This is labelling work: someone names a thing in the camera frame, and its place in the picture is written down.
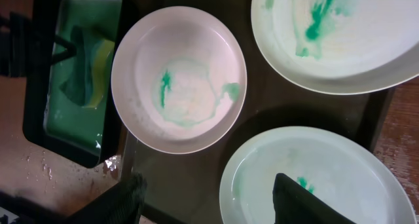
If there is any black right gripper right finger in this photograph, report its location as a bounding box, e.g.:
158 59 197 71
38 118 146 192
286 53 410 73
272 173 354 224

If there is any large dark serving tray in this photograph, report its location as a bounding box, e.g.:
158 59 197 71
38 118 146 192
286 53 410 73
121 0 393 223

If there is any dark green water tray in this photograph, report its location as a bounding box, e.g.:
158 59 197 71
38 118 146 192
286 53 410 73
22 0 123 168

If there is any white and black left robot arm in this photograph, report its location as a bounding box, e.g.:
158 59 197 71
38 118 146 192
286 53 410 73
1 12 33 78

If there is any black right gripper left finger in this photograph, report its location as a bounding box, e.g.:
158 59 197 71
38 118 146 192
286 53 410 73
65 173 147 224

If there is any green and yellow sponge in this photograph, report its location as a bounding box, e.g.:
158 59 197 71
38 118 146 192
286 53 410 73
60 26 115 109

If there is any white bowl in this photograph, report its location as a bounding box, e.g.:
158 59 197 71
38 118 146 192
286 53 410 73
111 6 247 155
251 0 418 95

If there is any white plate lower right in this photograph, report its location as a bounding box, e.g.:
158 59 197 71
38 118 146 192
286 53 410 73
219 126 417 223

